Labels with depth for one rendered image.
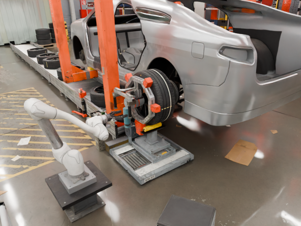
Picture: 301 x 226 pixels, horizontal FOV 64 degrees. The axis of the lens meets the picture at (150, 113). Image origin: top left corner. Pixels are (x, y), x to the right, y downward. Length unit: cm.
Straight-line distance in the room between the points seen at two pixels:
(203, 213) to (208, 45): 147
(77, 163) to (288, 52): 309
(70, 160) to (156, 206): 99
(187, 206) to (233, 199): 77
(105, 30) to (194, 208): 210
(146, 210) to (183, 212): 59
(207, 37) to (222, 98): 58
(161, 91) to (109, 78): 75
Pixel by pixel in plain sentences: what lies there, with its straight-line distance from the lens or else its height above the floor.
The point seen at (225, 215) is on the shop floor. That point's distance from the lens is 267.
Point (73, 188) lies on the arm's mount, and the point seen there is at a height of 35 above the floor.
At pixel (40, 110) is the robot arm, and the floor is 115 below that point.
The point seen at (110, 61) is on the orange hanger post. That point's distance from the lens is 306.
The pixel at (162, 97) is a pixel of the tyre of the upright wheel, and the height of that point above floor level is 95.
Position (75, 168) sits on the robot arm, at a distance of 244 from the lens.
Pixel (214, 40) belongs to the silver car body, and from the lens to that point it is 234.
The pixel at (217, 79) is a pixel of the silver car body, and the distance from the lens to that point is 236.
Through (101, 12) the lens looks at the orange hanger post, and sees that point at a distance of 297.
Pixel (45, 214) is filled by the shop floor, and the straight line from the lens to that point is 284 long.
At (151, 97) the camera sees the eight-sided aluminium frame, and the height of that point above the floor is 97.
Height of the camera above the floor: 191
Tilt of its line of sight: 25 degrees down
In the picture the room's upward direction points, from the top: 2 degrees counter-clockwise
